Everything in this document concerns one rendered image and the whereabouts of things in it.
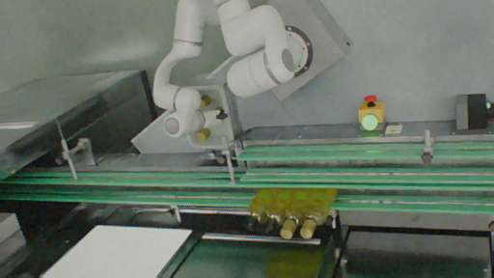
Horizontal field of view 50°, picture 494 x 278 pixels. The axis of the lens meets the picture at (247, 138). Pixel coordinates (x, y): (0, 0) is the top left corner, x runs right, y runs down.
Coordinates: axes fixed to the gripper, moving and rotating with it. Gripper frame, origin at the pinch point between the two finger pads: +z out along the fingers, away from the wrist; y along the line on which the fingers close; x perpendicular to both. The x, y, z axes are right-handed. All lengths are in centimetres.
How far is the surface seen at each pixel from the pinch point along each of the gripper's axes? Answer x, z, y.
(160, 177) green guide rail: -20.2, -5.7, -21.4
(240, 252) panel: -41.5, -18.6, 12.8
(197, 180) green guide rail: -20.9, -7.9, -5.5
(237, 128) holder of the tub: -5.7, 3.5, 6.1
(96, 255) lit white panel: -42, -26, -37
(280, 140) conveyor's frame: -9.1, -4.9, 24.3
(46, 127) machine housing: -1, -1, -75
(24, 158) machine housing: -11, -14, -75
